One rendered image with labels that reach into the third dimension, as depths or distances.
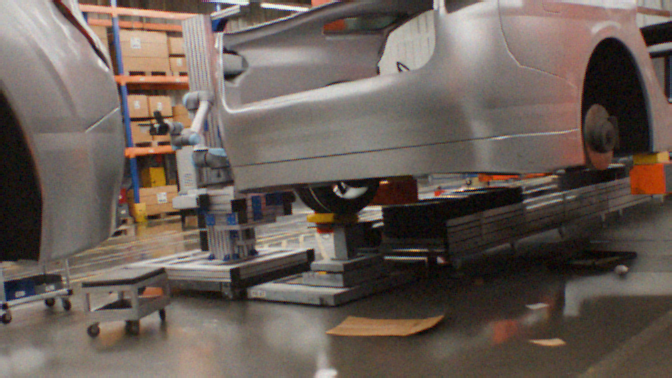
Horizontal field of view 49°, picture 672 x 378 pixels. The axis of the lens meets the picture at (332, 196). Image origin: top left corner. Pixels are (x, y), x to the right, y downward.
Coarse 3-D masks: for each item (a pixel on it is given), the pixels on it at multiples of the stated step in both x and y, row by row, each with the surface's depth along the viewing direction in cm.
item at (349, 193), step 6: (330, 186) 458; (342, 186) 493; (348, 186) 498; (366, 186) 486; (342, 192) 493; (348, 192) 492; (354, 192) 488; (360, 192) 484; (366, 192) 482; (342, 198) 465; (348, 198) 480; (354, 198) 475; (360, 198) 477
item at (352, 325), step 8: (352, 320) 393; (360, 320) 392; (368, 320) 391; (376, 320) 390; (384, 320) 388; (392, 320) 386; (400, 320) 383; (408, 320) 381; (416, 320) 379; (424, 320) 376; (432, 320) 369; (336, 328) 381; (344, 328) 380; (352, 328) 378; (360, 328) 376; (368, 328) 375; (376, 328) 373; (384, 328) 371; (392, 328) 368; (400, 328) 366; (408, 328) 365; (416, 328) 361; (424, 328) 355
